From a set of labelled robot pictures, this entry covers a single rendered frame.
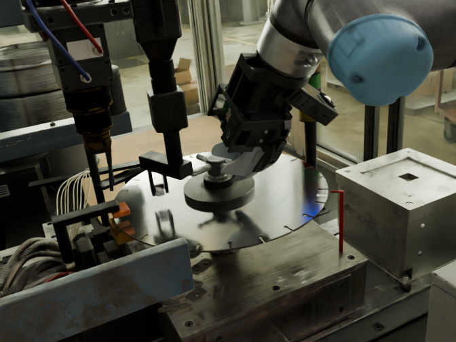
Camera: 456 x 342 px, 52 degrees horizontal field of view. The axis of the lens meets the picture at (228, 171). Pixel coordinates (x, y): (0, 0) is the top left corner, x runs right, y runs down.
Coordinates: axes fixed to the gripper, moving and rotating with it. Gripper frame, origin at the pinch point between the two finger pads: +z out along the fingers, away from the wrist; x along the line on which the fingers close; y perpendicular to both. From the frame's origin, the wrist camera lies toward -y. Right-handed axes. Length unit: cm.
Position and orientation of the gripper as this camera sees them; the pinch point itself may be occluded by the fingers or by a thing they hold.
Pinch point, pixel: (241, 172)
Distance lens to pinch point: 69.5
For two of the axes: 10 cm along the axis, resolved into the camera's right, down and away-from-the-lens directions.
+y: -8.5, 1.0, -5.1
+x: 4.0, 7.4, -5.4
